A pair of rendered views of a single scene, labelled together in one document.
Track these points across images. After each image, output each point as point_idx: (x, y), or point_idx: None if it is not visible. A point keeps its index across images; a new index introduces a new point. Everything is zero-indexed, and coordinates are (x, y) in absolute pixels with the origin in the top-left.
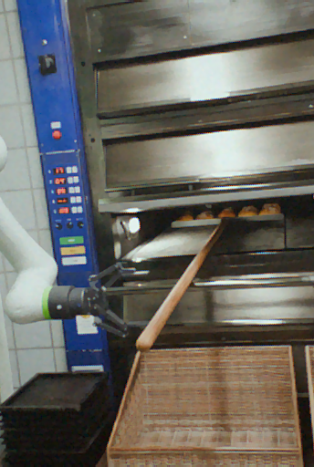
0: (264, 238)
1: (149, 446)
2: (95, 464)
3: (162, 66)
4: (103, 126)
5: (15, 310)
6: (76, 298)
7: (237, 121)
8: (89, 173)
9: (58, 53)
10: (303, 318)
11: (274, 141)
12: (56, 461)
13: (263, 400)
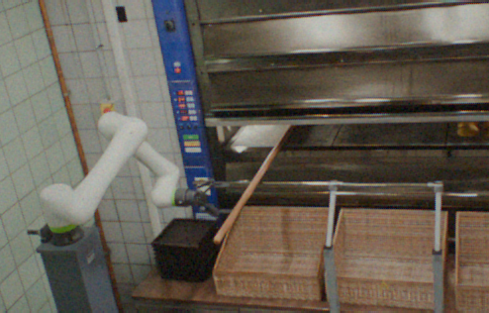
0: (326, 129)
1: (242, 264)
2: (210, 274)
3: (245, 27)
4: (208, 64)
5: (156, 202)
6: (189, 197)
7: (296, 67)
8: (201, 94)
9: (176, 19)
10: (339, 192)
11: (320, 81)
12: (186, 272)
13: (314, 240)
